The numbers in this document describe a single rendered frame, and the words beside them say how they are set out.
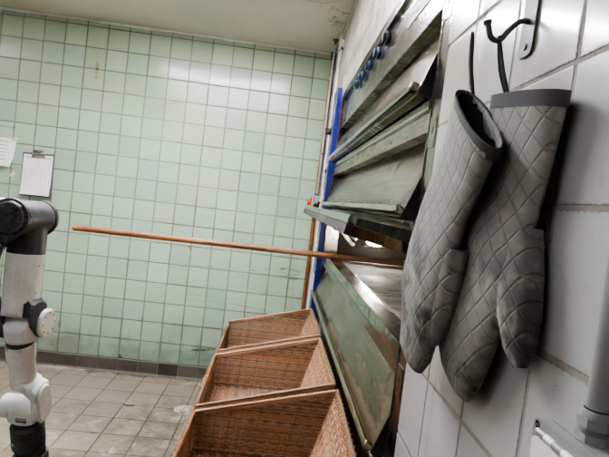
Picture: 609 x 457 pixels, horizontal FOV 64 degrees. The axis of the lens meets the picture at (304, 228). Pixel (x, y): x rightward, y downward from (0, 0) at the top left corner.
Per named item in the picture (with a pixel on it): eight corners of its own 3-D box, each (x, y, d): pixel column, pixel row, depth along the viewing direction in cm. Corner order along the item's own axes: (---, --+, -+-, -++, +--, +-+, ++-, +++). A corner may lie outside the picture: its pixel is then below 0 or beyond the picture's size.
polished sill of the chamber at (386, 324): (333, 259, 284) (333, 253, 284) (423, 363, 105) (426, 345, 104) (323, 258, 284) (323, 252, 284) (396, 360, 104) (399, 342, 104)
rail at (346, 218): (304, 208, 281) (307, 209, 281) (346, 222, 102) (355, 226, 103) (305, 205, 281) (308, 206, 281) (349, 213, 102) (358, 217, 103)
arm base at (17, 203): (33, 239, 117) (22, 193, 117) (-18, 251, 118) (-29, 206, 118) (64, 238, 133) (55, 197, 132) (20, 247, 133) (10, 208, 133)
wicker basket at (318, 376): (315, 395, 223) (323, 336, 221) (329, 461, 166) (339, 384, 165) (208, 385, 219) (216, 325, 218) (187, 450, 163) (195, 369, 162)
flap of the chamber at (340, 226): (303, 212, 281) (335, 222, 282) (343, 234, 103) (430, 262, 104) (304, 208, 281) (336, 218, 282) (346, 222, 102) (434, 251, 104)
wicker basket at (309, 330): (307, 354, 283) (313, 307, 281) (315, 393, 226) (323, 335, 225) (224, 345, 279) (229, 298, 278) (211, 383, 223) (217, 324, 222)
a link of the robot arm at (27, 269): (29, 345, 122) (39, 257, 122) (-20, 337, 123) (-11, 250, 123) (55, 334, 134) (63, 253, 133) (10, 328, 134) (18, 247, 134)
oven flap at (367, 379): (317, 295, 284) (332, 265, 284) (379, 457, 106) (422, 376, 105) (310, 292, 284) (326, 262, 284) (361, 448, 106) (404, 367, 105)
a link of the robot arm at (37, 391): (40, 427, 133) (36, 385, 129) (8, 423, 133) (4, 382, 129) (53, 412, 139) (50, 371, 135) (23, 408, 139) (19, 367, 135)
